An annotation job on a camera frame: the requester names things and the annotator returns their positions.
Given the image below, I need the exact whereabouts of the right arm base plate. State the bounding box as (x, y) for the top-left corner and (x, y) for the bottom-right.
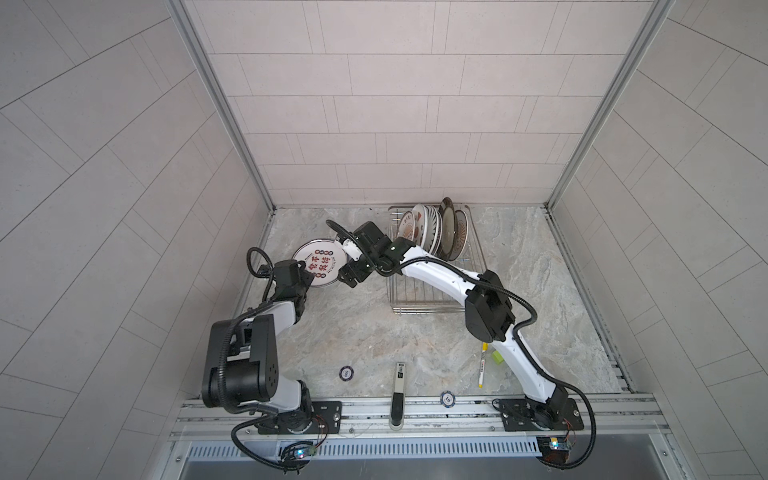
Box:
(492, 397), (584, 432)

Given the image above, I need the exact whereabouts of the metal wire dish rack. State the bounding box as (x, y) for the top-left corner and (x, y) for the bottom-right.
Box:
(386, 203), (496, 316)

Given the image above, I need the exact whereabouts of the circuit board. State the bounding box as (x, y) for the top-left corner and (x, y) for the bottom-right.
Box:
(536, 436), (573, 470)
(280, 441), (317, 470)

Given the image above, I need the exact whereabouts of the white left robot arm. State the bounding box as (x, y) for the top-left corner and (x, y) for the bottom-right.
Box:
(201, 247), (313, 429)

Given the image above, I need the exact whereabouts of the dark rimmed checkered plate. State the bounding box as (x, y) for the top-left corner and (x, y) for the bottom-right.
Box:
(439, 197), (457, 260)

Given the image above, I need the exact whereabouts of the white watermelon pattern plate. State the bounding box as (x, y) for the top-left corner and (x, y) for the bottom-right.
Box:
(411, 204), (431, 250)

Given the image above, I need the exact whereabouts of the right circuit board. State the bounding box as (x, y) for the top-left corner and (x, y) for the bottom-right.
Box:
(536, 436), (573, 470)

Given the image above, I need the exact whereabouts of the small sunburst plate right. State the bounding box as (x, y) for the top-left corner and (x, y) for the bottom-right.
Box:
(451, 210), (468, 260)

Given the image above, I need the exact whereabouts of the white plate orange sunburst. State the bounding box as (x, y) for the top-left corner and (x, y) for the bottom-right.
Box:
(397, 210), (415, 241)

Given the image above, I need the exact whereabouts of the aluminium front rail frame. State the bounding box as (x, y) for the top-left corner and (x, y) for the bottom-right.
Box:
(169, 392), (670, 444)

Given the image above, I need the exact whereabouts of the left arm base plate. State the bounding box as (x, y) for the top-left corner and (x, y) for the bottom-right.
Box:
(257, 401), (343, 435)

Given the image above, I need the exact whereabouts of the right round poker chip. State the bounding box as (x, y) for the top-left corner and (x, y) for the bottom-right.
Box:
(440, 390), (456, 408)

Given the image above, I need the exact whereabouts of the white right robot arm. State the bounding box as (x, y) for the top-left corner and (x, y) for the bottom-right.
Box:
(326, 219), (597, 470)

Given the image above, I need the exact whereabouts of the black white handheld scraper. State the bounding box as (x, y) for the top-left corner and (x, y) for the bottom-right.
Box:
(389, 362), (405, 431)

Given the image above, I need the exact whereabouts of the left circuit board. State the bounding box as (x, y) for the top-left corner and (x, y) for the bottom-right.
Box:
(280, 441), (317, 470)

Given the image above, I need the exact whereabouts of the white blue striped plate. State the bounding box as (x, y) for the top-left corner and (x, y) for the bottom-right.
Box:
(427, 205), (442, 256)

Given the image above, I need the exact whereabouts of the yellow capped white marker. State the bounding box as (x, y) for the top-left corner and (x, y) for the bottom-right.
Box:
(478, 342), (489, 389)

